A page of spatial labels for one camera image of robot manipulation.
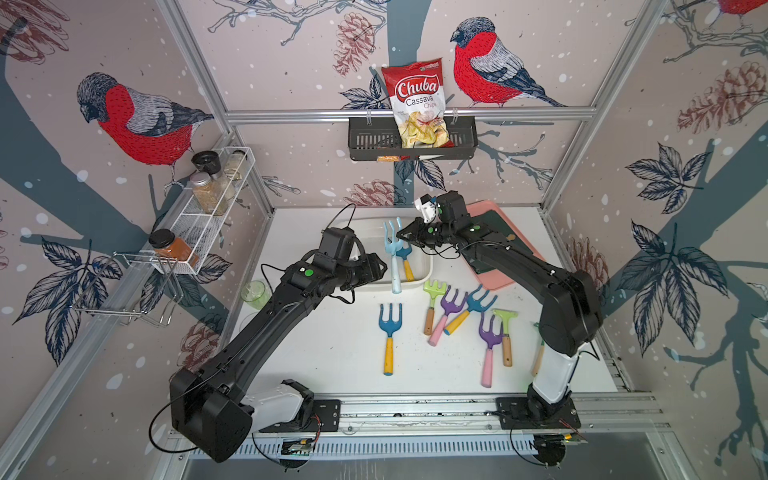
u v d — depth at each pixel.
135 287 0.58
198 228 0.74
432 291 0.97
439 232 0.73
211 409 0.37
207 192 0.71
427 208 0.80
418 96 0.82
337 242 0.56
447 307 0.93
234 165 0.86
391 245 0.84
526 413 0.71
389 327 0.88
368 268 0.66
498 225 1.17
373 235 1.13
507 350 0.83
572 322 0.49
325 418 0.73
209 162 0.73
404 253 1.04
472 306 0.93
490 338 0.86
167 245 0.60
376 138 0.95
